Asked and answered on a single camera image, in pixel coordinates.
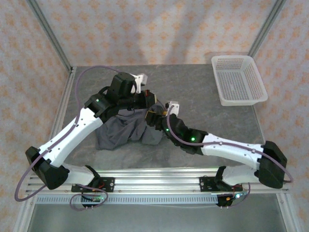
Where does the grey t-shirt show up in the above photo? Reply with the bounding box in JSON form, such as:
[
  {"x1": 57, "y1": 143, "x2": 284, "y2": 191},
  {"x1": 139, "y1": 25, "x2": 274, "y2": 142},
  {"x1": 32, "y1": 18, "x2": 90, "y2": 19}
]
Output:
[{"x1": 95, "y1": 103, "x2": 165, "y2": 151}]

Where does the small circuit board green light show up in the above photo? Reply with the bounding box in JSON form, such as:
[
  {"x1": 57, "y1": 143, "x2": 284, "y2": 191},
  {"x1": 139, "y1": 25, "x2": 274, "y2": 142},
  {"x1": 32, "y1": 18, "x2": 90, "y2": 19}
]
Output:
[
  {"x1": 81, "y1": 193, "x2": 107, "y2": 203},
  {"x1": 225, "y1": 192, "x2": 248, "y2": 201}
]

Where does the white perforated plastic basket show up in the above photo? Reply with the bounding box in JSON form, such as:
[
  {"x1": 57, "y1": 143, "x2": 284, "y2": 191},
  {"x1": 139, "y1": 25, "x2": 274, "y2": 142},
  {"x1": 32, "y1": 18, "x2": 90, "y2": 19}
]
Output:
[{"x1": 211, "y1": 55, "x2": 268, "y2": 107}]

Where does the grey metal lower panel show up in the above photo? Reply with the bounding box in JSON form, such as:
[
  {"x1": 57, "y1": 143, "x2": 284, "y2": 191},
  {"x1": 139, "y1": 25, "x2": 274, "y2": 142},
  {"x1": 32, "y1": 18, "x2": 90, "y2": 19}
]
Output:
[{"x1": 26, "y1": 204, "x2": 288, "y2": 232}]

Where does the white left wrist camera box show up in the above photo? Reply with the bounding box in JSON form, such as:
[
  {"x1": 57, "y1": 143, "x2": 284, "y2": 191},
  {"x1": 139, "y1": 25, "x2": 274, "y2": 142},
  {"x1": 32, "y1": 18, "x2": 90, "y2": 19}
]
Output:
[{"x1": 131, "y1": 73, "x2": 148, "y2": 94}]

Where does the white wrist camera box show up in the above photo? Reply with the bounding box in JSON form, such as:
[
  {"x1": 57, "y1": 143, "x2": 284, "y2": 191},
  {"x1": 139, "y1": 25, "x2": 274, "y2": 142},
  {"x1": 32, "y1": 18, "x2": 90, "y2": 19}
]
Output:
[
  {"x1": 131, "y1": 73, "x2": 148, "y2": 94},
  {"x1": 165, "y1": 100, "x2": 181, "y2": 116}
]

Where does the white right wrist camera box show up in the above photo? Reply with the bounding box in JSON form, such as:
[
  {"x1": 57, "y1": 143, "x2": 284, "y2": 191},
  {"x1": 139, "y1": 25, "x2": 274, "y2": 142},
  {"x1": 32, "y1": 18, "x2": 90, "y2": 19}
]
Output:
[{"x1": 165, "y1": 100, "x2": 181, "y2": 116}]

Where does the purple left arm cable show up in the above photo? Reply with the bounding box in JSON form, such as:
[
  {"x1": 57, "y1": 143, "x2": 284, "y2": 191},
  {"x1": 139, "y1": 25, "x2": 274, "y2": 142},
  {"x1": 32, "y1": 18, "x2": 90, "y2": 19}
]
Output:
[{"x1": 14, "y1": 65, "x2": 124, "y2": 211}]

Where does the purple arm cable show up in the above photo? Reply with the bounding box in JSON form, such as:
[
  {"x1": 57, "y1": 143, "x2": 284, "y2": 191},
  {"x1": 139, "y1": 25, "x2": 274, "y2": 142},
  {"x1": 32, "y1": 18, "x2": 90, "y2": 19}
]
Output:
[
  {"x1": 14, "y1": 65, "x2": 124, "y2": 211},
  {"x1": 166, "y1": 106, "x2": 294, "y2": 210}
]

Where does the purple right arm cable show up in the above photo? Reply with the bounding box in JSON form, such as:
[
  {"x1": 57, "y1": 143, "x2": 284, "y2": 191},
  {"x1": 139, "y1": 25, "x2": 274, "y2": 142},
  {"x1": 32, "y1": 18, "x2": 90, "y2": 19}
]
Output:
[{"x1": 166, "y1": 106, "x2": 294, "y2": 210}]

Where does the aluminium mounting rail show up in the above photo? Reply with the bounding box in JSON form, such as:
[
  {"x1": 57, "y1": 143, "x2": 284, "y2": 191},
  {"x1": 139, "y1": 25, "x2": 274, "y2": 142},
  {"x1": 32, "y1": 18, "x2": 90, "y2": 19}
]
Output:
[{"x1": 25, "y1": 169, "x2": 290, "y2": 194}]

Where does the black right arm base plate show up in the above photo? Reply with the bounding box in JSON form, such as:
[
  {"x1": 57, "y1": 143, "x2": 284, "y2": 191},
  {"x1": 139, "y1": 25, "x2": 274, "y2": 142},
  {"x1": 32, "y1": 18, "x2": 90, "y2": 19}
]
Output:
[{"x1": 199, "y1": 176, "x2": 243, "y2": 193}]

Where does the aluminium side rail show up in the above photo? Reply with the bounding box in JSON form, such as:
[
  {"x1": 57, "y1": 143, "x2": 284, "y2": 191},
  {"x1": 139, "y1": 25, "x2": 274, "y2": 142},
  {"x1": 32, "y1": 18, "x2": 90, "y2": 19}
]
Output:
[
  {"x1": 252, "y1": 105, "x2": 275, "y2": 174},
  {"x1": 40, "y1": 67, "x2": 77, "y2": 174}
]

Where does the white slotted cable duct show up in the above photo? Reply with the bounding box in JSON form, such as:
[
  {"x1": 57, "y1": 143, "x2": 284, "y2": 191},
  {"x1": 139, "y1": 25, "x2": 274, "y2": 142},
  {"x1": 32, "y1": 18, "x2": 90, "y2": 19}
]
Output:
[{"x1": 36, "y1": 194, "x2": 219, "y2": 205}]

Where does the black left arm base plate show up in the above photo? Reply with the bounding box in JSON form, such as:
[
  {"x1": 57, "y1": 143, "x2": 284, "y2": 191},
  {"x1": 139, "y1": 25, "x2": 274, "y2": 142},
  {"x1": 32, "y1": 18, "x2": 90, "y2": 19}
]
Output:
[{"x1": 71, "y1": 177, "x2": 115, "y2": 193}]

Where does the aluminium frame post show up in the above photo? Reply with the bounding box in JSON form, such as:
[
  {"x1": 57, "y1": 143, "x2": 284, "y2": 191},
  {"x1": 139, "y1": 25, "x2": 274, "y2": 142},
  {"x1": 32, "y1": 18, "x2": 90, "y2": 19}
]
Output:
[
  {"x1": 248, "y1": 0, "x2": 287, "y2": 58},
  {"x1": 27, "y1": 0, "x2": 73, "y2": 72}
]

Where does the aluminium frame leg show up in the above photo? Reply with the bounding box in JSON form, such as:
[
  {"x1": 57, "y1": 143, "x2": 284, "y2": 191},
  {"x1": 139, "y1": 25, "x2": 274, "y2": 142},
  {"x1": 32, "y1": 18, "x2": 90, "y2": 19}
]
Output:
[
  {"x1": 276, "y1": 193, "x2": 297, "y2": 232},
  {"x1": 13, "y1": 193, "x2": 37, "y2": 232}
]

